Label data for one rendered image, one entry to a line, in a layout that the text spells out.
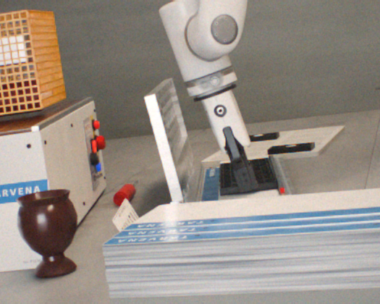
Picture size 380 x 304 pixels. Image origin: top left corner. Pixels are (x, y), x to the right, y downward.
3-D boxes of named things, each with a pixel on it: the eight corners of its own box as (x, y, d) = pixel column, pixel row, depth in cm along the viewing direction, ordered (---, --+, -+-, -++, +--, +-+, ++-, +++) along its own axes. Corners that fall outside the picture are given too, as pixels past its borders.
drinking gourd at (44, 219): (42, 284, 121) (28, 203, 120) (15, 275, 128) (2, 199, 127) (97, 268, 126) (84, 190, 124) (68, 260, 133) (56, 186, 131)
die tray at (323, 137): (318, 155, 197) (318, 151, 197) (200, 166, 206) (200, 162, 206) (345, 129, 234) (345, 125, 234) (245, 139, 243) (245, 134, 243)
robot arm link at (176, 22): (242, 61, 148) (218, 68, 157) (215, -15, 147) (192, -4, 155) (198, 79, 145) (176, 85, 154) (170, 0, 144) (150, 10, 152)
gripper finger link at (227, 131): (237, 148, 145) (244, 166, 150) (224, 111, 150) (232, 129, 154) (229, 150, 145) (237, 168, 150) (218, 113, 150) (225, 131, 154)
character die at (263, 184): (277, 188, 154) (276, 181, 154) (220, 195, 155) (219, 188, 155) (276, 184, 159) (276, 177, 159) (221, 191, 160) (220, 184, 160)
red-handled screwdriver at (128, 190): (128, 205, 170) (126, 191, 169) (114, 208, 170) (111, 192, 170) (144, 187, 187) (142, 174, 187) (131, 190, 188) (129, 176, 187)
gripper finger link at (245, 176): (245, 151, 149) (259, 190, 150) (245, 148, 153) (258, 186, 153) (226, 158, 150) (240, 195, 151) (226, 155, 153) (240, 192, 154)
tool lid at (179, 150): (155, 93, 143) (143, 96, 143) (186, 209, 146) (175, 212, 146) (171, 77, 187) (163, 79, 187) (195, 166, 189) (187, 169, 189)
